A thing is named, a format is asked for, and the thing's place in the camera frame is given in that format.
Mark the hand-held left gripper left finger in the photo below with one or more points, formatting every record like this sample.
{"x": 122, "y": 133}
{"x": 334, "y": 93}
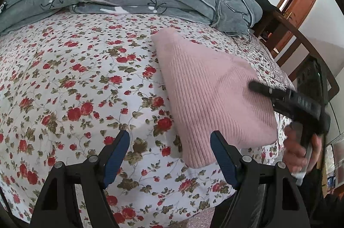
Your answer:
{"x": 115, "y": 160}

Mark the pink knit sweater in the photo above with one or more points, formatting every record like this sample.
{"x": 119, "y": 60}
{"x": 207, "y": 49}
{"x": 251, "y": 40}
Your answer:
{"x": 215, "y": 98}

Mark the person's right forearm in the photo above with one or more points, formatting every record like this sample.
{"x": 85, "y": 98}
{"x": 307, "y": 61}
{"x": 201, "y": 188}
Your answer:
{"x": 325, "y": 203}

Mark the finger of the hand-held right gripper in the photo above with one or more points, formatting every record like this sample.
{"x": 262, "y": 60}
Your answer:
{"x": 268, "y": 90}

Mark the black cloth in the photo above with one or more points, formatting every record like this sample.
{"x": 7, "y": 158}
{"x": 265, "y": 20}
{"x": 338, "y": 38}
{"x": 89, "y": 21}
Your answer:
{"x": 264, "y": 7}

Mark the brown wooden door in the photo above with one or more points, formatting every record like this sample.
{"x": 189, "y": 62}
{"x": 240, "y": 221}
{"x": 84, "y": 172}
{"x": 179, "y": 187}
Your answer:
{"x": 298, "y": 4}

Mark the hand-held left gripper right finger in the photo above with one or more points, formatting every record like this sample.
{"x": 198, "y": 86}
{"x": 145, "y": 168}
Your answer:
{"x": 224, "y": 160}

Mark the person's right hand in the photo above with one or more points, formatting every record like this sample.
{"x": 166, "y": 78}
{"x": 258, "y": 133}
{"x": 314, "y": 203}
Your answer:
{"x": 294, "y": 152}

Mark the floral bed sheet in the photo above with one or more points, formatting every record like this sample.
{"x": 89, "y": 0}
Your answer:
{"x": 80, "y": 82}

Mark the wooden footboard rail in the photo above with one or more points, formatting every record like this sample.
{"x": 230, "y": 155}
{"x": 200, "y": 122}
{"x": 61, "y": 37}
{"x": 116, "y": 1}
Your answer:
{"x": 301, "y": 39}

